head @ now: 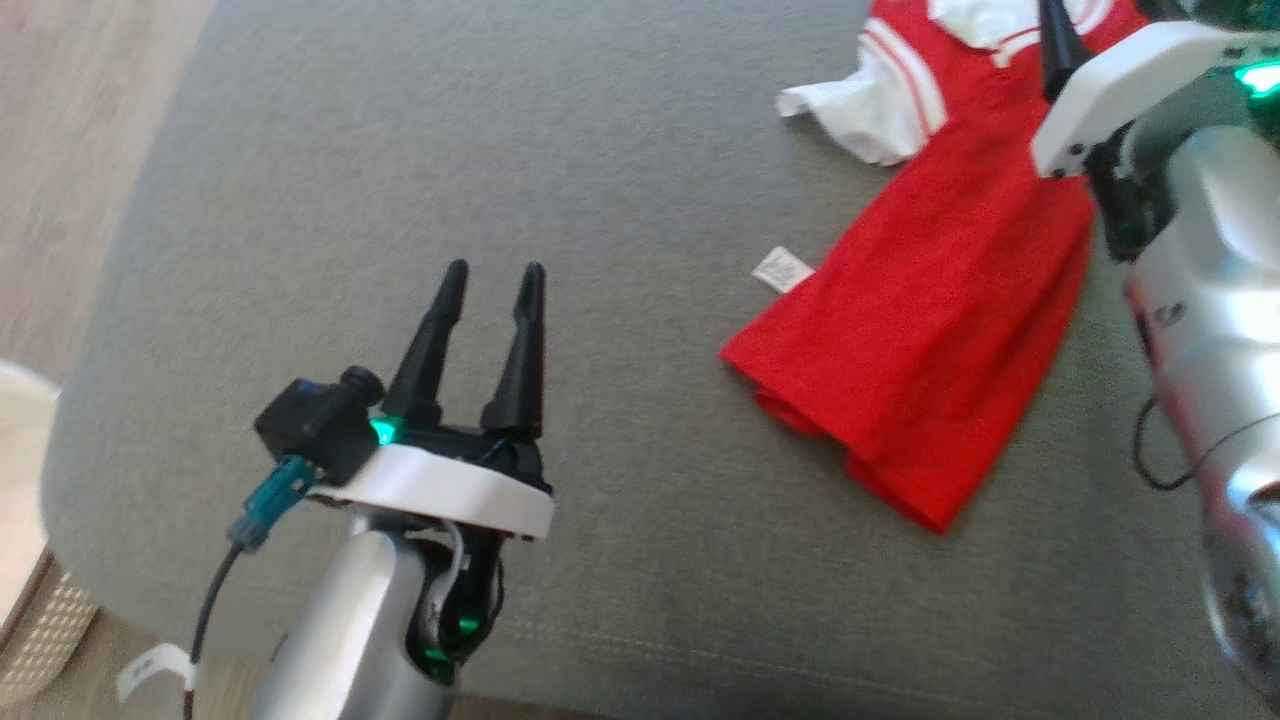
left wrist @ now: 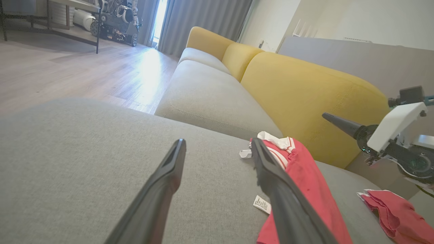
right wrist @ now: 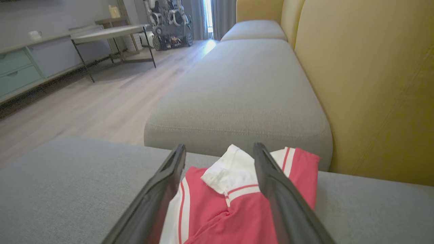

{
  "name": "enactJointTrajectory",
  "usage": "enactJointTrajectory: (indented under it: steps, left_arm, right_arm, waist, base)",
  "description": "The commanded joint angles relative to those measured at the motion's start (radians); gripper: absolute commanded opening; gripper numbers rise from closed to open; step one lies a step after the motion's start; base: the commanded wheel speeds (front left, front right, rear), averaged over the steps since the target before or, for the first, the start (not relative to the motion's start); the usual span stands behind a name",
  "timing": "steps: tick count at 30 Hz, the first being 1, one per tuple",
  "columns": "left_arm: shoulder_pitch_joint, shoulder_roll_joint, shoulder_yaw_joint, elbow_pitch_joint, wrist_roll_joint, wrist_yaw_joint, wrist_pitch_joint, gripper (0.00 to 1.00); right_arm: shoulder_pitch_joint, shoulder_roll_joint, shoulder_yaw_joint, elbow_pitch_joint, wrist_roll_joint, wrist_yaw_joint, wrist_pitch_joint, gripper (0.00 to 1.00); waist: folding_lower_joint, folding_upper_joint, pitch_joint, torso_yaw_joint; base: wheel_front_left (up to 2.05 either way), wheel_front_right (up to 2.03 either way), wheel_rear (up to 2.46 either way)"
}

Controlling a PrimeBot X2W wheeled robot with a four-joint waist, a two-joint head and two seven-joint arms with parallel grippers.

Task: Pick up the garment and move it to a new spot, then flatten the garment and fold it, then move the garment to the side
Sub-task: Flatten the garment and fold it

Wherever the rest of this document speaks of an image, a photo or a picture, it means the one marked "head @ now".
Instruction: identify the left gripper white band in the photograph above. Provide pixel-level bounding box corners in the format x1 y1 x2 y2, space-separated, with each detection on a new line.
308 260 556 542

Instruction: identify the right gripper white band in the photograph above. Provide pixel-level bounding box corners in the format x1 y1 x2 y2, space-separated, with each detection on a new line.
1030 0 1280 181

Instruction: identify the red white basketball jersey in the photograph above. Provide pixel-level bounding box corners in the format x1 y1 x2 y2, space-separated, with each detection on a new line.
720 0 1153 535

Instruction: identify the large grey sofa chaise cushion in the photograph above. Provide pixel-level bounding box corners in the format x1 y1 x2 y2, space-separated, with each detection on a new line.
40 0 1280 720

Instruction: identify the white perforated laundry basket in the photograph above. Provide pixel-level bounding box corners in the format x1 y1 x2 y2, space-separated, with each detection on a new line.
0 360 102 707

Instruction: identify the left camera cable teal plug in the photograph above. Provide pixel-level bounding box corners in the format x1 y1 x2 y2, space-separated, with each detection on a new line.
185 455 320 693

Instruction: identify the white tag on left cable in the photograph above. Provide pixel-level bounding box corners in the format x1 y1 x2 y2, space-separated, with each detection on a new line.
116 644 197 703

